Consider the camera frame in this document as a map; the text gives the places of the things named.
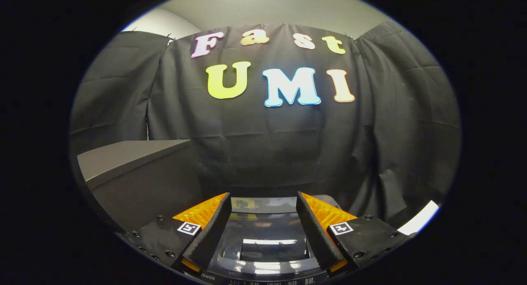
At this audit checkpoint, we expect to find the grey washing machine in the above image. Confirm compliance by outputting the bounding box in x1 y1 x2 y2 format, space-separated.
198 194 350 285

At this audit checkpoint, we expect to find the white flat board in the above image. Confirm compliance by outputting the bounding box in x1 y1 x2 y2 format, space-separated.
397 200 440 236

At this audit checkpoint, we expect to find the dark grey cabinet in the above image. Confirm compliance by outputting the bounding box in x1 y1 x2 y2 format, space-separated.
77 139 204 234

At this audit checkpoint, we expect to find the black backdrop cloth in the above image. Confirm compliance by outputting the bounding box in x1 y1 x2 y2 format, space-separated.
69 21 462 228

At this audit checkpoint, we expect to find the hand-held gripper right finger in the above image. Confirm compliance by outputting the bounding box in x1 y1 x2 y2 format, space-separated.
296 191 416 275

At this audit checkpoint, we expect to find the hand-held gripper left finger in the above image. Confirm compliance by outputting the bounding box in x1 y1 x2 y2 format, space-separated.
124 192 232 275

